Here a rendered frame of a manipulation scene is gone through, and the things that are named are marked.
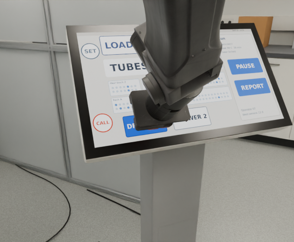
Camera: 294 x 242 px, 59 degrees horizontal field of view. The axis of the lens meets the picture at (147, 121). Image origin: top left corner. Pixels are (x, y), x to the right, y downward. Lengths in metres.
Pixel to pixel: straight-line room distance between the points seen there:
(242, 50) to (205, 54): 0.53
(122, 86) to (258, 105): 0.35
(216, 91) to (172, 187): 0.30
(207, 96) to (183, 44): 0.44
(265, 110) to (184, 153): 0.24
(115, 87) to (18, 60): 1.54
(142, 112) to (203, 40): 0.25
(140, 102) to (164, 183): 0.36
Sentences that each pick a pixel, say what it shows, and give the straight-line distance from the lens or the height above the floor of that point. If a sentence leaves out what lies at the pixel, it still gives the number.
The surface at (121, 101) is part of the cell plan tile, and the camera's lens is 0.56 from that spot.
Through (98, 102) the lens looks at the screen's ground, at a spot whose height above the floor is 1.05.
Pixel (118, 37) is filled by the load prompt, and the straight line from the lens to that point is 0.64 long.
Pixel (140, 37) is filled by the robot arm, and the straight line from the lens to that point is 0.37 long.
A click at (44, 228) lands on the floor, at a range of 1.83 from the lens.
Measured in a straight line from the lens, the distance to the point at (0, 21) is 2.13.
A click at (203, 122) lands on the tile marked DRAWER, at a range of 0.61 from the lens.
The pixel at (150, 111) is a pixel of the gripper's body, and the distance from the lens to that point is 0.44.
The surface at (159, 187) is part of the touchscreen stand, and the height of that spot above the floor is 0.77.
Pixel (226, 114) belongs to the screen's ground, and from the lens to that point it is 0.64.
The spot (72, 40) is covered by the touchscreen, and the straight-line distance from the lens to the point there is 0.63.
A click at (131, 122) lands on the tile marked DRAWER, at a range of 0.55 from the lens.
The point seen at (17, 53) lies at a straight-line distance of 2.06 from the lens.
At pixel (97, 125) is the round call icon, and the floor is 1.01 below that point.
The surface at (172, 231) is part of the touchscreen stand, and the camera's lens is 0.89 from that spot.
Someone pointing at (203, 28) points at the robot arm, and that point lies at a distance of 0.20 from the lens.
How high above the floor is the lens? 1.22
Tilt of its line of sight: 23 degrees down
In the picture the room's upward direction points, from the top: straight up
